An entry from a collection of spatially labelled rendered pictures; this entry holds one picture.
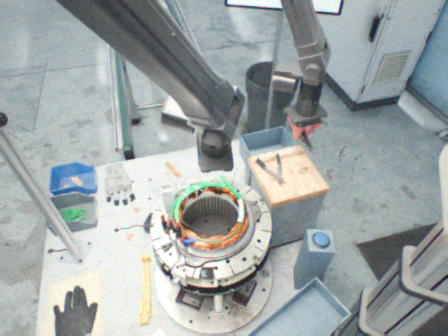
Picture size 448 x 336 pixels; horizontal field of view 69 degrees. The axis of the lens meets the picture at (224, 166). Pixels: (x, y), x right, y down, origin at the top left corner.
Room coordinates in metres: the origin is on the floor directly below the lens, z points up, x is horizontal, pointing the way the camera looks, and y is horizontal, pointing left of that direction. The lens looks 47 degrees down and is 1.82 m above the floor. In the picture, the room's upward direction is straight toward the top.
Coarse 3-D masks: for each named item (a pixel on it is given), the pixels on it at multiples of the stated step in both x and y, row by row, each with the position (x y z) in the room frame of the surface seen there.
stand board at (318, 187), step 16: (288, 160) 0.74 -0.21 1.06; (304, 160) 0.74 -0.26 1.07; (256, 176) 0.68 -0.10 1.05; (288, 176) 0.67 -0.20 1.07; (304, 176) 0.67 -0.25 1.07; (320, 176) 0.67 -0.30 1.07; (272, 192) 0.60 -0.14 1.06; (288, 192) 0.60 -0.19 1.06; (304, 192) 0.60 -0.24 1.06; (320, 192) 0.61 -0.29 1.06
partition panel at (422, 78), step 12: (444, 12) 2.60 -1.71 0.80; (444, 24) 2.55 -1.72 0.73; (432, 36) 2.60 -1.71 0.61; (444, 36) 2.50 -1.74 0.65; (432, 48) 2.55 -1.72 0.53; (444, 48) 2.45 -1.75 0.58; (420, 60) 2.61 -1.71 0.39; (432, 60) 2.50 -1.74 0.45; (444, 60) 2.40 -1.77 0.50; (420, 72) 2.55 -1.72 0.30; (432, 72) 2.45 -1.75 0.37; (444, 72) 2.35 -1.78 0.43; (408, 84) 2.61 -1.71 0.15; (420, 84) 2.50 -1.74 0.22; (432, 84) 2.39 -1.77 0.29; (444, 84) 2.30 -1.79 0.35; (432, 96) 2.34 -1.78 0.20; (444, 96) 2.24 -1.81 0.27; (444, 108) 2.19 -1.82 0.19
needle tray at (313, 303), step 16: (304, 288) 0.32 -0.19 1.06; (320, 288) 0.32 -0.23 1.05; (288, 304) 0.29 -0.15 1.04; (304, 304) 0.29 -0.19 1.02; (320, 304) 0.29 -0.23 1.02; (336, 304) 0.28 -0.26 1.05; (272, 320) 0.26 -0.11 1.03; (288, 320) 0.26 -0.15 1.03; (304, 320) 0.26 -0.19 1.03; (320, 320) 0.26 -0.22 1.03; (336, 320) 0.26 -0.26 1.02
